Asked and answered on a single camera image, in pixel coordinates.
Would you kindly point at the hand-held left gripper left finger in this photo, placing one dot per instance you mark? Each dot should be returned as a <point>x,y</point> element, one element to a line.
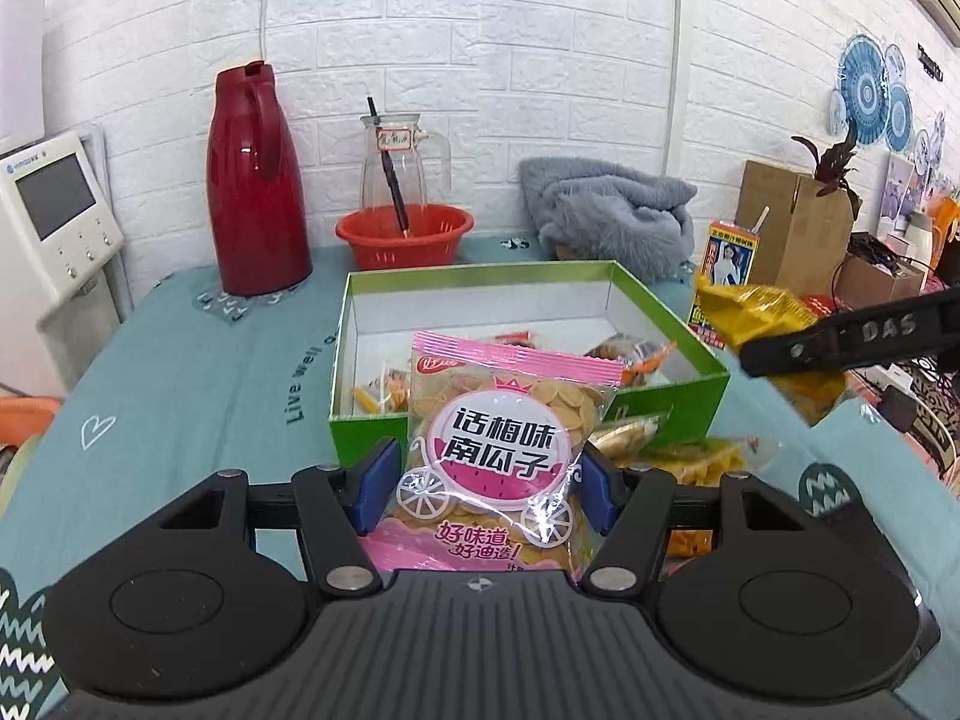
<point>373,484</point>

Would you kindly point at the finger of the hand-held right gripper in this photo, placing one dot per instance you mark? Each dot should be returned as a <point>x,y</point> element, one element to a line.
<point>847,337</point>

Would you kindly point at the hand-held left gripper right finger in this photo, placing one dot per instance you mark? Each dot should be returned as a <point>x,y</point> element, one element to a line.
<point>600,487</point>

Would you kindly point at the yellow crinkled snack bag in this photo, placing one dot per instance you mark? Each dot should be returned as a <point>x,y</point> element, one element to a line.
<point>757,315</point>

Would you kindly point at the yellow sticks snack packet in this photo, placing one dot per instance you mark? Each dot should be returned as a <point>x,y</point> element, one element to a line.
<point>379,390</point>

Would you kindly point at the green cardboard box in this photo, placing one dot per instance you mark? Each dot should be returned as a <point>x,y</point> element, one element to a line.
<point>675,409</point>

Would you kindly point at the pink pumpkin seed packet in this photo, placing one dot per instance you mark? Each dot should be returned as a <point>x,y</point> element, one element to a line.
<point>495,420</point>

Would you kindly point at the clear packet with orange end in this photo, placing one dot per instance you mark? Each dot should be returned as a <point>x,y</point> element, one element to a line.
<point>630,356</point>

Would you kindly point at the golden brown snack packet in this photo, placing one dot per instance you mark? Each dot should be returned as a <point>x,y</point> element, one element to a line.
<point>626,436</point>

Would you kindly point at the small brown cardboard box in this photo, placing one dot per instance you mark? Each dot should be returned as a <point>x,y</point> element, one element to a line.
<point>881,281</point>

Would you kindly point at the black power adapter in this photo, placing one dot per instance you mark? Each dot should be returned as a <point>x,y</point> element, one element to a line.
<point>898,409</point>

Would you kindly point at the clear packet of yellow chips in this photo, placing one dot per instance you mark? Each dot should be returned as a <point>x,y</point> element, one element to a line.
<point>697,465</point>

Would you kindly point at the large brown cardboard box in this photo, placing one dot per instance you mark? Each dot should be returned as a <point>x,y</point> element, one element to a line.
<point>780,225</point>

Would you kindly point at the yellow green juice carton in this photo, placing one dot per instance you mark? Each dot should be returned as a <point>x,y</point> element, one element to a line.
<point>731,255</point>

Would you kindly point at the dark red leafed plant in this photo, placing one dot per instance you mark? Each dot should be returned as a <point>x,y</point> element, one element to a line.
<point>832,165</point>

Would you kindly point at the teal tablecloth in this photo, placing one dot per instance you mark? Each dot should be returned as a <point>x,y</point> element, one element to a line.
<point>187,390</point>

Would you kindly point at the blue paper fan decorations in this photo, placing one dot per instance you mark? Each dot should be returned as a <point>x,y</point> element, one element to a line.
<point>866,90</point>

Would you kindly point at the red plastic basin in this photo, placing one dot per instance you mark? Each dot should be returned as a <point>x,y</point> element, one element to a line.
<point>442,240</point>

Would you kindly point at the grey fluffy cloth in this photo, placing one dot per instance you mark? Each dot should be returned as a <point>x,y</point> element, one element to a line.
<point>600,217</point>

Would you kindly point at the red thermos jug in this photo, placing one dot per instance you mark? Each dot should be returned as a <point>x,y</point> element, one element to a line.
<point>255,202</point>

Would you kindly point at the black stirrer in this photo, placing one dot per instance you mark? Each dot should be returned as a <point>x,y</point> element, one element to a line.
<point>390,172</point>

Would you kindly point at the glass pitcher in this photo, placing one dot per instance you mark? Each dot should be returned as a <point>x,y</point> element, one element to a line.
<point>409,165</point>

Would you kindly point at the orange plastic basin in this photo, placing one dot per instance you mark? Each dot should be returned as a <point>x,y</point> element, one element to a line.
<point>22,420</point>

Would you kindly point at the white dispenser with screen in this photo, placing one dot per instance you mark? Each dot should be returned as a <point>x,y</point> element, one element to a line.
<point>52,270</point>

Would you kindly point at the white water purifier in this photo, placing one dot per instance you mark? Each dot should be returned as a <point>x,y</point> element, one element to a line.
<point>19,60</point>

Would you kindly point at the white wall pipe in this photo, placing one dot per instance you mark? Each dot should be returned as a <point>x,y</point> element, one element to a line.
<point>675,52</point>

